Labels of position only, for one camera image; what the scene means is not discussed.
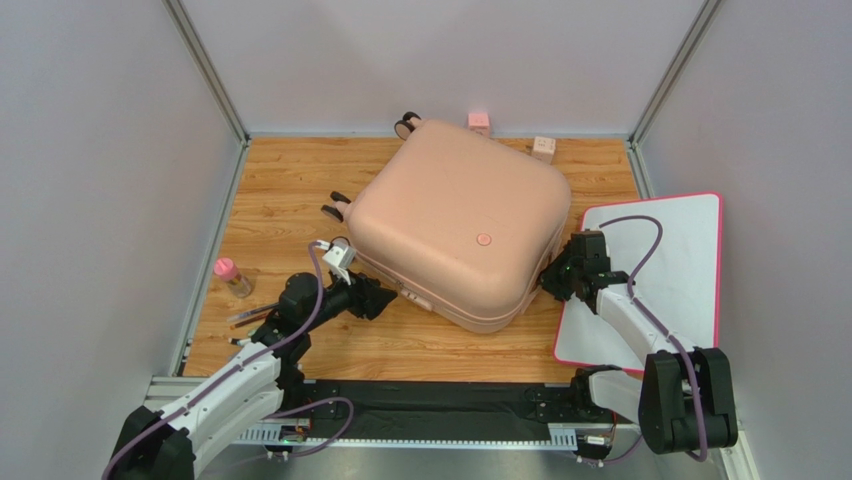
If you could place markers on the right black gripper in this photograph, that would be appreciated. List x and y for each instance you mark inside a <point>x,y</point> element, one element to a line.
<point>566,277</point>

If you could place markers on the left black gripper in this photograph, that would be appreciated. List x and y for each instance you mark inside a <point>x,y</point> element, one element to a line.
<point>368,298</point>

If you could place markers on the pink suitcase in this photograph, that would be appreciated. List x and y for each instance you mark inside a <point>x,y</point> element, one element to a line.
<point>462,224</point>

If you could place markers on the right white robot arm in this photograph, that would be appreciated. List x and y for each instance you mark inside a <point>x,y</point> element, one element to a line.
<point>684,402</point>

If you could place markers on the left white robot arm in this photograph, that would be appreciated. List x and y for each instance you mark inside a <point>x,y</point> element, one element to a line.
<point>261,381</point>

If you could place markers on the white board pink edge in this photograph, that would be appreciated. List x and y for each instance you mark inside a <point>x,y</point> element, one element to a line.
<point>673,244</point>

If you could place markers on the green marker pens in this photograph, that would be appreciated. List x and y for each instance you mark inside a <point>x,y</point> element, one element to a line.
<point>239,341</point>

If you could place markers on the pink capped bottle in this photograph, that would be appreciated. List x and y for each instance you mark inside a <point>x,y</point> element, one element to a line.
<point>228,272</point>

